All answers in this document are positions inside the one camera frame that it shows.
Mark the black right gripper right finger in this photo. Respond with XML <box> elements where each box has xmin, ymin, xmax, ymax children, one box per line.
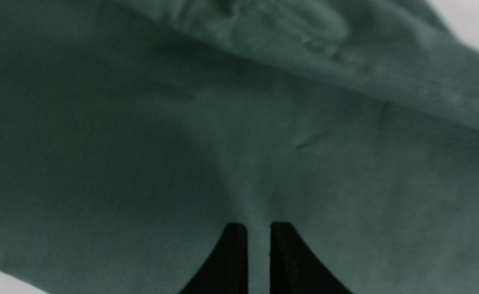
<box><xmin>270</xmin><ymin>221</ymin><xmax>351</xmax><ymax>294</ymax></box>

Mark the green long-sleeve top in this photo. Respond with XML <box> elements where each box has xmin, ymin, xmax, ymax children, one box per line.
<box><xmin>0</xmin><ymin>0</ymin><xmax>479</xmax><ymax>294</ymax></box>

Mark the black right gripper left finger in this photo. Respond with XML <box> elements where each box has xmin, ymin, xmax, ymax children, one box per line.
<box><xmin>180</xmin><ymin>223</ymin><xmax>248</xmax><ymax>294</ymax></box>

